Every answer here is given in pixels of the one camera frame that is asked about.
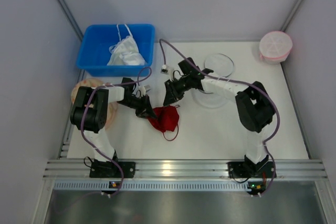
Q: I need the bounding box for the red bra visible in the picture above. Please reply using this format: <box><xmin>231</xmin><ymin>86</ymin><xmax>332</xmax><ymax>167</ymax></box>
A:
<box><xmin>148</xmin><ymin>105</ymin><xmax>180</xmax><ymax>142</ymax></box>

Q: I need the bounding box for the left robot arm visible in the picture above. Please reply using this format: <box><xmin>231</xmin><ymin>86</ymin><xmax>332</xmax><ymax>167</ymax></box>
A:
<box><xmin>70</xmin><ymin>77</ymin><xmax>157</xmax><ymax>165</ymax></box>

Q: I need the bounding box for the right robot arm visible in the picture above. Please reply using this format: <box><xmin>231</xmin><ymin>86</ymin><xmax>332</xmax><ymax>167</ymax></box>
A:
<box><xmin>163</xmin><ymin>57</ymin><xmax>275</xmax><ymax>177</ymax></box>

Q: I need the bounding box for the floral patterned bra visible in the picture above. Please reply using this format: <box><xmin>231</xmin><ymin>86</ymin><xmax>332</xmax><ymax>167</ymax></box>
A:
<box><xmin>71</xmin><ymin>78</ymin><xmax>118</xmax><ymax>130</ymax></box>

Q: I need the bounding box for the white bra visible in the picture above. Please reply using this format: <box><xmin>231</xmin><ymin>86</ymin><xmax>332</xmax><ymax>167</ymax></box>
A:
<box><xmin>107</xmin><ymin>24</ymin><xmax>146</xmax><ymax>66</ymax></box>

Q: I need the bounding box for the pink trimmed mesh laundry bag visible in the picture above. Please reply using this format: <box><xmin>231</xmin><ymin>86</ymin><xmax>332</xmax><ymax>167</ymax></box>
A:
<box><xmin>259</xmin><ymin>31</ymin><xmax>293</xmax><ymax>64</ymax></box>

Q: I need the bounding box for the blue plastic bin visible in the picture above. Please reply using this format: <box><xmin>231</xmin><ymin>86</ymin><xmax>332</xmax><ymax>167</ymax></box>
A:
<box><xmin>76</xmin><ymin>24</ymin><xmax>155</xmax><ymax>77</ymax></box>

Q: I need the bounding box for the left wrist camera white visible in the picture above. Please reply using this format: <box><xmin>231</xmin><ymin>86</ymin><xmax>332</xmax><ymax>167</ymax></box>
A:
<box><xmin>139</xmin><ymin>85</ymin><xmax>151</xmax><ymax>96</ymax></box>

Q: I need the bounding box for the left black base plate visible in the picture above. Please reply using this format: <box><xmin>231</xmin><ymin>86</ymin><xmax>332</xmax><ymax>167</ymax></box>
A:
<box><xmin>89</xmin><ymin>159</ymin><xmax>135</xmax><ymax>178</ymax></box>

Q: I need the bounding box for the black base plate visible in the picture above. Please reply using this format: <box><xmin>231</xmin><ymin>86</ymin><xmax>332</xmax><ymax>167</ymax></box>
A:
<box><xmin>228</xmin><ymin>161</ymin><xmax>277</xmax><ymax>179</ymax></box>
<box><xmin>89</xmin><ymin>159</ymin><xmax>135</xmax><ymax>178</ymax></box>

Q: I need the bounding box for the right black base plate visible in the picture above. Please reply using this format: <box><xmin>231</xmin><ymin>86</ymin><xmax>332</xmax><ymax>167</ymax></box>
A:
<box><xmin>228</xmin><ymin>161</ymin><xmax>277</xmax><ymax>179</ymax></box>

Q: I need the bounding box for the slotted cable duct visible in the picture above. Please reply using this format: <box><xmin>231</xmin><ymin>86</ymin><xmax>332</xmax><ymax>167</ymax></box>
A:
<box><xmin>54</xmin><ymin>180</ymin><xmax>263</xmax><ymax>191</ymax></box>

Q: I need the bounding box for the aluminium mounting rail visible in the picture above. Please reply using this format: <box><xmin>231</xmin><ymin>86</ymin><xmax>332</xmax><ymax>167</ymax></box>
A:
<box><xmin>43</xmin><ymin>159</ymin><xmax>328</xmax><ymax>181</ymax></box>

